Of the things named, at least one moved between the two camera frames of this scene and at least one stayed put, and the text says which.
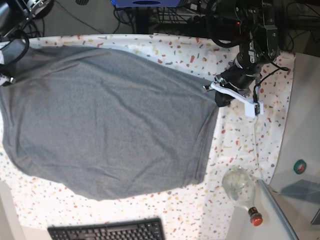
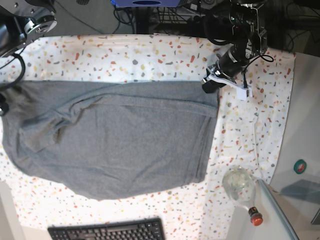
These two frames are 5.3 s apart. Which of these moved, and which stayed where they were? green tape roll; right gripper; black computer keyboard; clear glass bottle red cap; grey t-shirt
Moved: right gripper; grey t-shirt
Stayed: green tape roll; clear glass bottle red cap; black computer keyboard
